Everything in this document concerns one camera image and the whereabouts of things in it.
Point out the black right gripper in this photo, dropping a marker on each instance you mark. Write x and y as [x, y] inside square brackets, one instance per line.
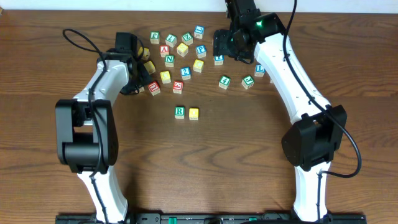
[221, 45]

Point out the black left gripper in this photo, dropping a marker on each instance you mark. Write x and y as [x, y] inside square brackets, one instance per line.
[137, 79]

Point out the green R block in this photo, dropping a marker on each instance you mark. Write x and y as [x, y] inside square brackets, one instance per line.
[179, 112]

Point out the yellow o block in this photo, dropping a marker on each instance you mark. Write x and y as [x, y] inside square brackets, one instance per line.
[165, 77]
[193, 114]

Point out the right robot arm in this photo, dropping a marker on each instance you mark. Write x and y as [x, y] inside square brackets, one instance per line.
[314, 135]

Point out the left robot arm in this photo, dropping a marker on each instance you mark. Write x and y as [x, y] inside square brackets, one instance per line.
[87, 140]

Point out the yellow block upper left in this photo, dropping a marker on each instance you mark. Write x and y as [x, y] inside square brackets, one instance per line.
[145, 53]

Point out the blue T block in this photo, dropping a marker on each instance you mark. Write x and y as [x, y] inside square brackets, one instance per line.
[218, 60]

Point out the green F block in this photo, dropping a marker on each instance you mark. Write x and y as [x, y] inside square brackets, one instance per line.
[155, 37]

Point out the yellow S block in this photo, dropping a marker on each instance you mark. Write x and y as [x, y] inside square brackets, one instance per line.
[150, 67]

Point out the blue P block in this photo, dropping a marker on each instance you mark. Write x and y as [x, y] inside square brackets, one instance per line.
[200, 51]

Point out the blue L block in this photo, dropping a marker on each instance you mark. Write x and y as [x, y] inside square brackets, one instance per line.
[259, 71]

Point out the red A block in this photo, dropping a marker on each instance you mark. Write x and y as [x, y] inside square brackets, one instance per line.
[164, 50]

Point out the blue block top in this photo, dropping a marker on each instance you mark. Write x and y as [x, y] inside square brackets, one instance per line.
[199, 32]

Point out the green 4 block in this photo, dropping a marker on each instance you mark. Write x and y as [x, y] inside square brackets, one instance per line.
[224, 82]

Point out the green J block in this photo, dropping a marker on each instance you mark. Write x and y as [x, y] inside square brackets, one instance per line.
[247, 82]

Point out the yellow C block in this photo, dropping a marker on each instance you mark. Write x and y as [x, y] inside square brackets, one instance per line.
[198, 65]

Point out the green N block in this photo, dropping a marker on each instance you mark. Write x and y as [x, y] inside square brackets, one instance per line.
[169, 60]

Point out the green L block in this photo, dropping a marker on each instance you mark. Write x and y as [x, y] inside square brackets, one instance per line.
[171, 40]

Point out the red U block bottom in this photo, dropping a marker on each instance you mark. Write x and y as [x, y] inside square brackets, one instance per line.
[154, 88]

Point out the green Z block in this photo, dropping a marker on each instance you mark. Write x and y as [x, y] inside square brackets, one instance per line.
[187, 38]

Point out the yellow block upper middle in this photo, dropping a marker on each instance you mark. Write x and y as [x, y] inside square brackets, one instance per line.
[182, 49]

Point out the blue 2 block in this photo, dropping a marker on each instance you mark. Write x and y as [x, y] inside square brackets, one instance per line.
[185, 73]

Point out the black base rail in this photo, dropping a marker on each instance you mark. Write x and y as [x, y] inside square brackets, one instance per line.
[271, 217]

